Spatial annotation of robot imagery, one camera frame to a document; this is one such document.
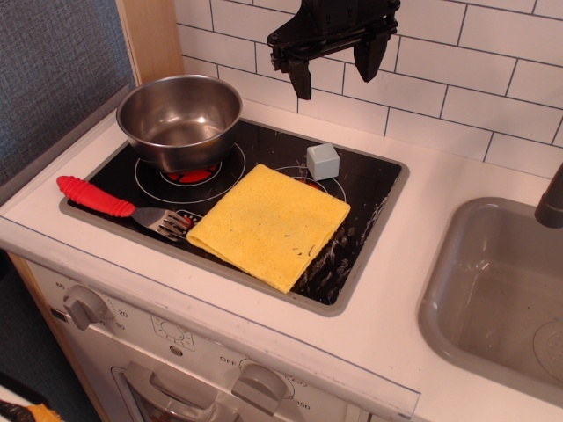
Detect red handled metal fork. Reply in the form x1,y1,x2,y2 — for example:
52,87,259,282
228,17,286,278
56,176,194,242

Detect wooden side post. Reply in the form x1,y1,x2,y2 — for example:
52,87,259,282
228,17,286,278
116,0,184,85

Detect grey left oven knob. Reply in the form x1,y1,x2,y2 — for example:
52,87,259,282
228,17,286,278
63,286,108,331

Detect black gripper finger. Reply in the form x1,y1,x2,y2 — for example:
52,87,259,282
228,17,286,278
354,33,391,83
285,59,312,100

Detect grey plastic sink basin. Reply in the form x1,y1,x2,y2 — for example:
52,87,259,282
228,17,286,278
419,198,562,406

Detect orange black object on floor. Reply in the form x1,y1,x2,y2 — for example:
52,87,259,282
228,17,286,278
1,400,62,422

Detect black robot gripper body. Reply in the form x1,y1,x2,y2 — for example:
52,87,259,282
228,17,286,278
267,1,400,70

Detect grey oven knob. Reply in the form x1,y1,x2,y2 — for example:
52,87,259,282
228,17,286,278
231,364,289,416
63,286,108,331

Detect stainless steel pot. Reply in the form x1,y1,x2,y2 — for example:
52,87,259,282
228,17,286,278
116,75,243,173

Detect black toy stovetop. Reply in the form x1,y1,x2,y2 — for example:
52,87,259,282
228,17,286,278
60,120,408,317

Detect grey blue toy block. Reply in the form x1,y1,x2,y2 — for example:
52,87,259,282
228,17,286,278
306,143,340,181

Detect grey oven door handle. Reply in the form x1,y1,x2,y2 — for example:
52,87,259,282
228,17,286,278
123,362,242,421

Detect yellow folded cloth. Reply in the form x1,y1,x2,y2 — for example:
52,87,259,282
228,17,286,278
186,164,351,294

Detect grey right oven knob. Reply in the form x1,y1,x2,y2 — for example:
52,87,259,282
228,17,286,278
231,364,289,416

